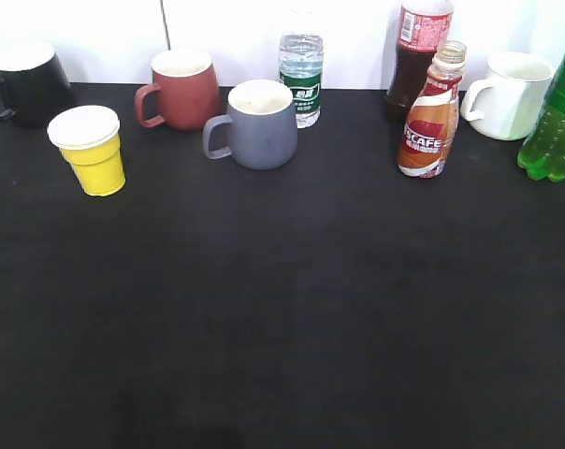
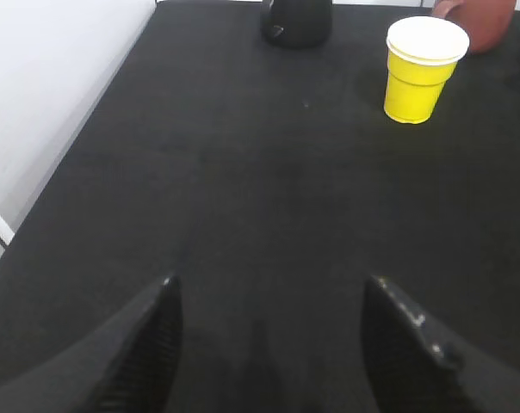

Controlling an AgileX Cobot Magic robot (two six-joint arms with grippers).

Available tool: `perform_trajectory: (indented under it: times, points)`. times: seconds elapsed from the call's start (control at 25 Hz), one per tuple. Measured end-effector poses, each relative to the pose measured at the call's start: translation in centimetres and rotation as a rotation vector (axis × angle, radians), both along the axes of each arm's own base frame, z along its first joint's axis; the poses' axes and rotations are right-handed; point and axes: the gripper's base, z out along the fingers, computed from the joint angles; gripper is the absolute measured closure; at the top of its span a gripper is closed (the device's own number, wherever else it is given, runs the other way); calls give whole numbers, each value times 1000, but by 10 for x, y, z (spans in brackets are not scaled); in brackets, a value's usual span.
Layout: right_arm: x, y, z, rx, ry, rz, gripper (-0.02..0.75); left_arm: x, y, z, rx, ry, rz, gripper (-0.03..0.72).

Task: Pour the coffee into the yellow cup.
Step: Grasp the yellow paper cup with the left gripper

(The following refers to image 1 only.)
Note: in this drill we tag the orange Nescafe coffee bottle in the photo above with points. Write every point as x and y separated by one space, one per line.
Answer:
432 121

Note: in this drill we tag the yellow paper cup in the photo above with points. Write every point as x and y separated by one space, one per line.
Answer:
88 139

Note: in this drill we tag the green sprite bottle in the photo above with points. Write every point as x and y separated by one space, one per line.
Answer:
543 152

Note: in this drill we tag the grey ceramic mug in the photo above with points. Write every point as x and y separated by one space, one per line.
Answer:
261 125

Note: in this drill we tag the red ceramic mug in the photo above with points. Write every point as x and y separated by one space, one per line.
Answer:
187 91

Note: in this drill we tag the clear water bottle green label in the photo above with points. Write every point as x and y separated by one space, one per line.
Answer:
301 59

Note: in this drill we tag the dark cola bottle red label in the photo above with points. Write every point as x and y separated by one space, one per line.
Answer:
422 27

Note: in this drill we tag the white ceramic mug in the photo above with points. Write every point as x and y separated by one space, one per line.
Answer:
506 103

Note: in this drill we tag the black ceramic mug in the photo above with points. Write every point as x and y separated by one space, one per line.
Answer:
34 87

